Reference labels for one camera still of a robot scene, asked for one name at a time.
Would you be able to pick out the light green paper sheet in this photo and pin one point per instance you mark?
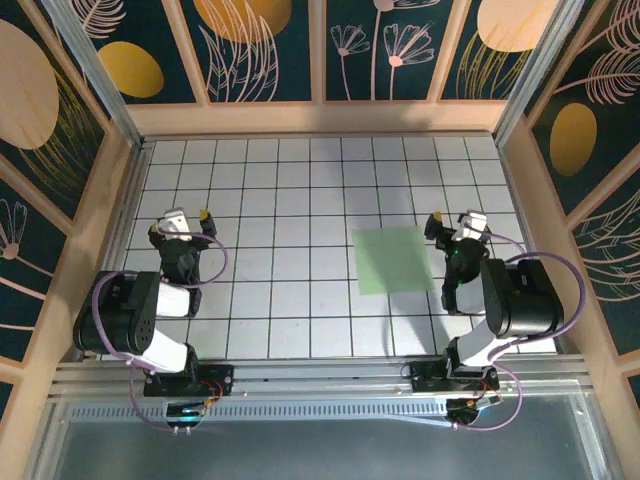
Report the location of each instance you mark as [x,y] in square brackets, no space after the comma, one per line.
[392,260]

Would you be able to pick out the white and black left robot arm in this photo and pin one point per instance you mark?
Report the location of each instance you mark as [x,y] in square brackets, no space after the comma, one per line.
[170,352]

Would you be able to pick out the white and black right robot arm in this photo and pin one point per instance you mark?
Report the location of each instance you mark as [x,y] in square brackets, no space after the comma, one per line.
[525,300]

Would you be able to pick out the white black-grid table mat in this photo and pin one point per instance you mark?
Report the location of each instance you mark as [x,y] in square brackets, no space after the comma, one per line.
[300,330]

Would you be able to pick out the grey translucent front panel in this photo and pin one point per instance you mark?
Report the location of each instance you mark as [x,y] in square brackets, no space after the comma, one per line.
[320,450]

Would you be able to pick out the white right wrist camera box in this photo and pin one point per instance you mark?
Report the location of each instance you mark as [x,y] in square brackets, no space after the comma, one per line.
[475,222]

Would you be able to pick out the aluminium left side rail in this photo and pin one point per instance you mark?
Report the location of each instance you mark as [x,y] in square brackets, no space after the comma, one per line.
[116,250]

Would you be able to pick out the aluminium rail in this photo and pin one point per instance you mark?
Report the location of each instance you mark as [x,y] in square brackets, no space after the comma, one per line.
[520,200]
[116,250]
[325,372]

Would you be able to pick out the aluminium right side rail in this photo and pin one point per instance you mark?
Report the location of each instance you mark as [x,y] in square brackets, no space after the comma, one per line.
[520,200]

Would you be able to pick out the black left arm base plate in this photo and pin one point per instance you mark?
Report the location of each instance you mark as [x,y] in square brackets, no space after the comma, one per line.
[220,375]

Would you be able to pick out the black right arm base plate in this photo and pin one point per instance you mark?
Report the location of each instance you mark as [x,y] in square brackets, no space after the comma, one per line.
[425,377]

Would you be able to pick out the aluminium right corner post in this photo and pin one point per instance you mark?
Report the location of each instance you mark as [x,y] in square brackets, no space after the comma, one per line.
[537,75]

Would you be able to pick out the aluminium corner post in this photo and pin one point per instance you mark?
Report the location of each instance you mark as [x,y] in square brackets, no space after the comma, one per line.
[537,75]
[97,75]

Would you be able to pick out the aluminium left corner post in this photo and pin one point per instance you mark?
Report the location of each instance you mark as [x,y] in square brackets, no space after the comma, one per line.
[97,75]

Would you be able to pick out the aluminium front rail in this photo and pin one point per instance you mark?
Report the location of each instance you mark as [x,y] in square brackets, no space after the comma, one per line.
[325,372]

